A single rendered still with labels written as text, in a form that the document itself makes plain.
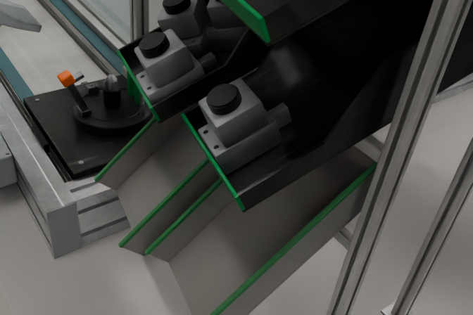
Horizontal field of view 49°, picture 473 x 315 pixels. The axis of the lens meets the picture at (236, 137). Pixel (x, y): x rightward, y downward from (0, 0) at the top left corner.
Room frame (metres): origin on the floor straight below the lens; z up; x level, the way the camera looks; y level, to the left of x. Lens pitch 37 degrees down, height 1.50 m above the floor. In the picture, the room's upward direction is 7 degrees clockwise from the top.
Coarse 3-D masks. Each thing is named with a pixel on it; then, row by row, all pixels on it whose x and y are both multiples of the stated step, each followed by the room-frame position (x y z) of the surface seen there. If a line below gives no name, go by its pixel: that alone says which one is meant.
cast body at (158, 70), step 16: (160, 32) 0.47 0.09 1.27; (144, 48) 0.45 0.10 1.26; (160, 48) 0.45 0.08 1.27; (176, 48) 0.46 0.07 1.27; (144, 64) 0.44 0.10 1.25; (160, 64) 0.44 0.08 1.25; (176, 64) 0.45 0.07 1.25; (192, 64) 0.46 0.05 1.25; (208, 64) 0.49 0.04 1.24; (144, 80) 0.46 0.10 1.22; (160, 80) 0.44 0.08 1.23; (176, 80) 0.45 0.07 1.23; (192, 80) 0.46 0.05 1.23; (160, 96) 0.44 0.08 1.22
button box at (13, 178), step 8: (0, 136) 0.66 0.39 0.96; (0, 144) 0.64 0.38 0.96; (0, 152) 0.62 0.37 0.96; (8, 152) 0.62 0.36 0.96; (0, 160) 0.60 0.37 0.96; (8, 160) 0.61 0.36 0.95; (0, 168) 0.60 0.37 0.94; (8, 168) 0.61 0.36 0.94; (0, 176) 0.60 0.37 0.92; (8, 176) 0.61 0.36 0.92; (16, 176) 0.61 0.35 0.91; (0, 184) 0.60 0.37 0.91; (8, 184) 0.61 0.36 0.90
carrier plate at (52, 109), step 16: (32, 96) 0.77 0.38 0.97; (48, 96) 0.77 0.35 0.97; (64, 96) 0.78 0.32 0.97; (32, 112) 0.72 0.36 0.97; (48, 112) 0.73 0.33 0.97; (64, 112) 0.73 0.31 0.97; (48, 128) 0.68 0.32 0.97; (64, 128) 0.69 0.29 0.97; (64, 144) 0.64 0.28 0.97; (80, 144) 0.65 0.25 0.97; (96, 144) 0.66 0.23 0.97; (112, 144) 0.66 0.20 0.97; (64, 160) 0.61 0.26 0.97; (80, 160) 0.61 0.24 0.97; (96, 160) 0.61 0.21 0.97; (80, 176) 0.58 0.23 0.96
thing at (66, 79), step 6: (66, 72) 0.70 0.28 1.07; (78, 72) 0.71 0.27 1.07; (60, 78) 0.69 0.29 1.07; (66, 78) 0.69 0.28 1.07; (72, 78) 0.69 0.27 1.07; (78, 78) 0.70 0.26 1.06; (66, 84) 0.69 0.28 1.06; (72, 84) 0.70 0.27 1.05; (72, 90) 0.70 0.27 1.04; (72, 96) 0.70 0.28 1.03; (78, 96) 0.70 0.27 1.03; (78, 102) 0.70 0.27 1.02; (84, 102) 0.71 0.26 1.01; (84, 108) 0.71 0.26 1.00
